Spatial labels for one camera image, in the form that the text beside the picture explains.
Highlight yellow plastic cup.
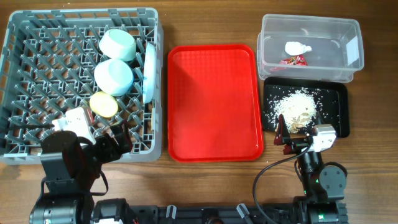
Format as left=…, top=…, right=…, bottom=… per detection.
left=89, top=91, right=118, bottom=118

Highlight red snack wrapper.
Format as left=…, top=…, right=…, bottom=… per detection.
left=271, top=54, right=308, bottom=72

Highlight light blue bowl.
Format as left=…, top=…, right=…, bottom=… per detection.
left=94, top=58, right=134, bottom=96

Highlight white round plate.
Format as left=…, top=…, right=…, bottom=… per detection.
left=142, top=43, right=156, bottom=104

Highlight mint green bowl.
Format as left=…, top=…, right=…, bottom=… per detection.
left=99, top=29, right=137, bottom=62

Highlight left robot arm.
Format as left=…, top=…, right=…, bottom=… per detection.
left=29, top=120, right=139, bottom=223

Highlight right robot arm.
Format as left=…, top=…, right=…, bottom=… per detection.
left=274, top=114, right=348, bottom=224

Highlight rice and peanut scraps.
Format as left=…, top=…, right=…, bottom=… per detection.
left=264, top=86, right=323, bottom=134

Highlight black plastic tray bin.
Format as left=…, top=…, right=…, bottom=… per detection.
left=262, top=77, right=350, bottom=138

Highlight red plastic tray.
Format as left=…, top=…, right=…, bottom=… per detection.
left=167, top=44, right=264, bottom=162

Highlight crumpled white tissue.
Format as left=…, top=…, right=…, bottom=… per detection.
left=285, top=42, right=312, bottom=56

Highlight clear plastic bin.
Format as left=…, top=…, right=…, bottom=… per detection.
left=257, top=14, right=364, bottom=83

